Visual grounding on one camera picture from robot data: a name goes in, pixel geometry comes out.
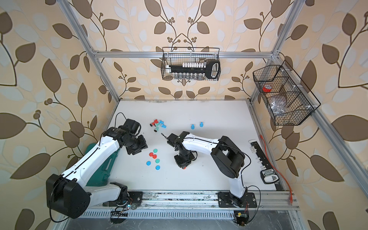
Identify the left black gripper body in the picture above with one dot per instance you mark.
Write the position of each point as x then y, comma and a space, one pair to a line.
136, 144

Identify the black wire basket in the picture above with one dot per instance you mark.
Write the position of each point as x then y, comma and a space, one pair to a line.
179, 55
302, 102

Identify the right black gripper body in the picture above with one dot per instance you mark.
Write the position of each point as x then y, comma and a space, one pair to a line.
183, 159

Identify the socket rail tool black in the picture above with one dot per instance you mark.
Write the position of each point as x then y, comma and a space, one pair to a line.
207, 70

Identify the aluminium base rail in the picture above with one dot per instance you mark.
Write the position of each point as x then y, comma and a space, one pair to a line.
208, 200

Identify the clear plastic bag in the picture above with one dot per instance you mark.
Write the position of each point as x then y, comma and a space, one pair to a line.
279, 105

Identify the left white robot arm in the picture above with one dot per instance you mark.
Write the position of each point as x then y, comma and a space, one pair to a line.
69, 194

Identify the black wire basket right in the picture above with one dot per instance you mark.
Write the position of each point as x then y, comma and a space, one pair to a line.
302, 102

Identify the small circuit board right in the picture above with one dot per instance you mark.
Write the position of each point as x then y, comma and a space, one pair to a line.
241, 218

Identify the green plastic tool case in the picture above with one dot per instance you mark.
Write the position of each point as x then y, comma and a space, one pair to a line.
101, 175

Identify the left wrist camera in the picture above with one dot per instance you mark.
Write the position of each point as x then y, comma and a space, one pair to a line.
131, 126

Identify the black wire basket back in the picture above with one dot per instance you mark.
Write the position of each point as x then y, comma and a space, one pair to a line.
179, 55

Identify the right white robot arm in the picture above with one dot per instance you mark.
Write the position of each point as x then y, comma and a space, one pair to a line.
229, 159

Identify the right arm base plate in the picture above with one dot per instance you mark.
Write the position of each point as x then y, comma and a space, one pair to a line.
228, 200

